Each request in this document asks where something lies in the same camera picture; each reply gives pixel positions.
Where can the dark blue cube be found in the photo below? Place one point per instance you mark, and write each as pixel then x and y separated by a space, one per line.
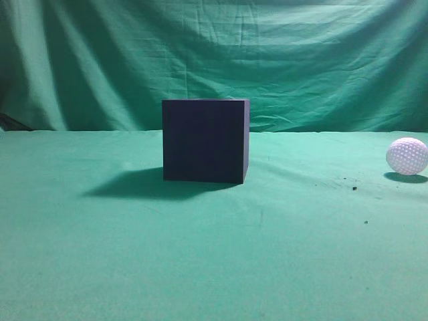
pixel 206 140

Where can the white dimpled golf ball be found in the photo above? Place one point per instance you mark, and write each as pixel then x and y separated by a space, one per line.
pixel 407 156

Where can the green cloth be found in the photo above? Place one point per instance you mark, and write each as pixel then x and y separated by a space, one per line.
pixel 321 229

